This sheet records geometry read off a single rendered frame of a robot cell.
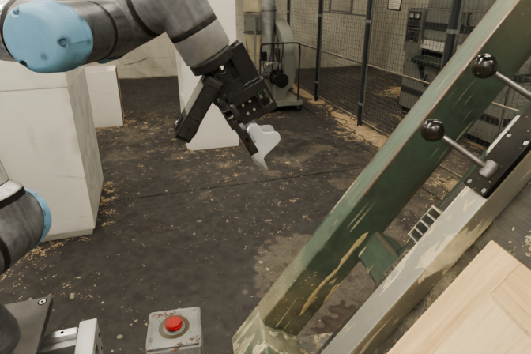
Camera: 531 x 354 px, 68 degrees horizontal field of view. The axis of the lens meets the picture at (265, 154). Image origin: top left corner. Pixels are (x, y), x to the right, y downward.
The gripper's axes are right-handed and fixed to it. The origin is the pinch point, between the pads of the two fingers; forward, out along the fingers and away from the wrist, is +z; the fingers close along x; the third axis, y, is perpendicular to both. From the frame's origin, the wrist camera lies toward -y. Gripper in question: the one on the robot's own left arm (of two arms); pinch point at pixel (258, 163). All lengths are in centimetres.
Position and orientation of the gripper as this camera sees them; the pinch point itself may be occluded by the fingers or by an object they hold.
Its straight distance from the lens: 68.5
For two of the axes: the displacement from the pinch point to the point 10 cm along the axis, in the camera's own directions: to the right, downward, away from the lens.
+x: -2.7, -3.7, 8.9
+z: 4.5, 7.7, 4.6
